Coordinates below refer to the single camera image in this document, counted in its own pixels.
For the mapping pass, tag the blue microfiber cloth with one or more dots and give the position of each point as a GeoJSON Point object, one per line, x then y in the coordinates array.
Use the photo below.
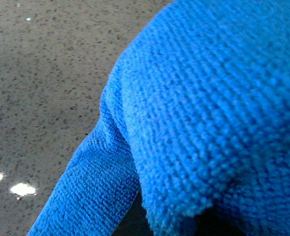
{"type": "Point", "coordinates": [195, 115]}

